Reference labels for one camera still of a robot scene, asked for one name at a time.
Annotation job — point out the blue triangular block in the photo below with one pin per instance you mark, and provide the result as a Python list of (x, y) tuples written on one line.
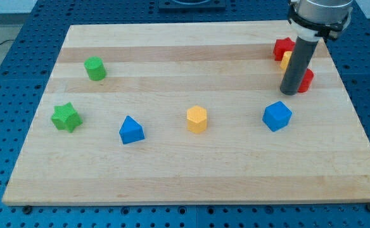
[(131, 131)]

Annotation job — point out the red cylinder block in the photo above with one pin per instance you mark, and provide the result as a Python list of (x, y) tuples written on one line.
[(306, 81)]

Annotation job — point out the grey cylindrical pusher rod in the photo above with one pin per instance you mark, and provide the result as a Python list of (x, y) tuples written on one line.
[(297, 66)]

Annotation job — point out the green star block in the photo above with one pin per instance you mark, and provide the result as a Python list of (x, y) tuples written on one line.
[(66, 117)]

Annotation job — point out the yellow block behind rod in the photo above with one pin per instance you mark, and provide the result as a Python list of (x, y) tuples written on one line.
[(285, 60)]

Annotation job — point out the green cylinder block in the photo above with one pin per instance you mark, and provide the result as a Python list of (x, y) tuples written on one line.
[(95, 68)]

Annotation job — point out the blue cube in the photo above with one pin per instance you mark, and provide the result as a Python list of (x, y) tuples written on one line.
[(276, 116)]

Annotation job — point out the yellow hexagonal block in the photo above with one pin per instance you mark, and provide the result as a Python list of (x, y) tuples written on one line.
[(196, 119)]

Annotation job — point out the red star block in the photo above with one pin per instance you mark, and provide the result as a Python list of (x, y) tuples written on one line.
[(281, 46)]

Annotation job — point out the wooden board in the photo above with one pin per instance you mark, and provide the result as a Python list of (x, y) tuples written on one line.
[(154, 74)]

